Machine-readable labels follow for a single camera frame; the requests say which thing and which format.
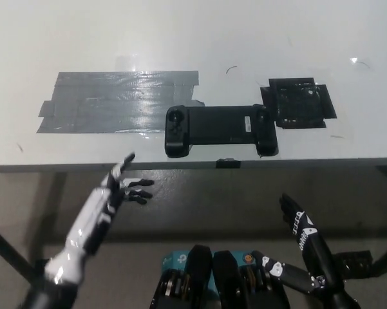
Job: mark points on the black game controller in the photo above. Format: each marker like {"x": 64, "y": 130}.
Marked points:
{"x": 219, "y": 125}

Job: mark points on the large grey duct tape patch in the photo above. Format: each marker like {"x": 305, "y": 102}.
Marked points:
{"x": 116, "y": 103}

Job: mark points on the small black tape strip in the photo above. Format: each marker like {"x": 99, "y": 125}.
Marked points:
{"x": 228, "y": 163}

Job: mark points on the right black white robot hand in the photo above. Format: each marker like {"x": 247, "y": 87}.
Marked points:
{"x": 312, "y": 248}

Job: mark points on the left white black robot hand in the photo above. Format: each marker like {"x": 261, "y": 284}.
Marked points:
{"x": 93, "y": 212}

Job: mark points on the square black tape patch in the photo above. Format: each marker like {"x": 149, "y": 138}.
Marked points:
{"x": 297, "y": 103}

